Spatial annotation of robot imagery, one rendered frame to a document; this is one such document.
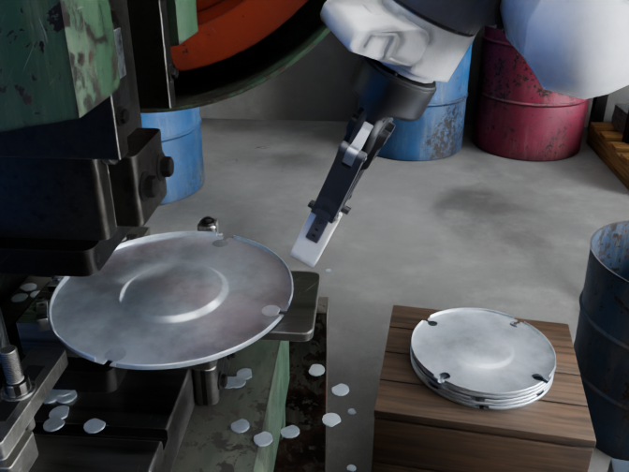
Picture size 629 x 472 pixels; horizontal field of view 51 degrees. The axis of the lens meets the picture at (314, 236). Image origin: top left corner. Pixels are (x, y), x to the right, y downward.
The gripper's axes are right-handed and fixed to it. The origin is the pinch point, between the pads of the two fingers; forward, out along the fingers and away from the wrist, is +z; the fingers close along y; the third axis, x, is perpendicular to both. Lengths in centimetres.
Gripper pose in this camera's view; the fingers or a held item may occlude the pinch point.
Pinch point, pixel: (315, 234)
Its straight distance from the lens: 70.8
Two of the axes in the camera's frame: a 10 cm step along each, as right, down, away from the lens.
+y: 3.1, -4.2, 8.5
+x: -8.7, -5.0, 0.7
